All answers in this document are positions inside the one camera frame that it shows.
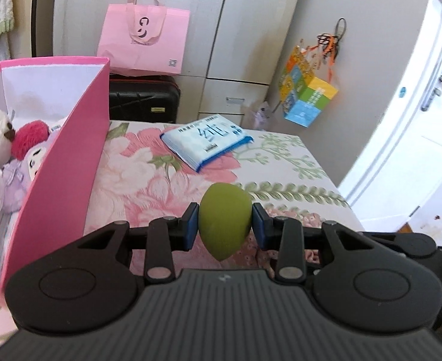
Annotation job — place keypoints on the white wardrobe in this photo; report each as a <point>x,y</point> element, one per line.
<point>236,50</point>

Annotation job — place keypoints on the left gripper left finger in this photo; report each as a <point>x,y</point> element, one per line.
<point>164,236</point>

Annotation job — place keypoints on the colourful hanging paper bag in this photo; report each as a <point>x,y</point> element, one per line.
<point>308,83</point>

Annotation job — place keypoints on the pink cardboard box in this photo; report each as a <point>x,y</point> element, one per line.
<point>69,88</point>

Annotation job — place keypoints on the blue white wipes pack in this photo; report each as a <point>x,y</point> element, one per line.
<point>199,143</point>

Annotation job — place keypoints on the green makeup sponge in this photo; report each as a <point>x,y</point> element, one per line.
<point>224,219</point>

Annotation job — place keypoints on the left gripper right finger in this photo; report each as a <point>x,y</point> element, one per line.
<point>285,236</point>

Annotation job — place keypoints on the floral tablecloth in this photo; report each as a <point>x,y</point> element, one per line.
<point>88,300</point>

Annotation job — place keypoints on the red heart plush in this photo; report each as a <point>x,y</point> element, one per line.
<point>28,136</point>

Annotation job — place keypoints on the white door with handle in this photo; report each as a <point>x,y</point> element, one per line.
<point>401,166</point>

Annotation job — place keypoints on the black suitcase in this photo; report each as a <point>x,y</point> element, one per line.
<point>153,99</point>

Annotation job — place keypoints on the pink paper shopping bag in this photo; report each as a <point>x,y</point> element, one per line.
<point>142,40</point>

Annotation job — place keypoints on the purple plush doll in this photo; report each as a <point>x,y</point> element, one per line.
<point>19,175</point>

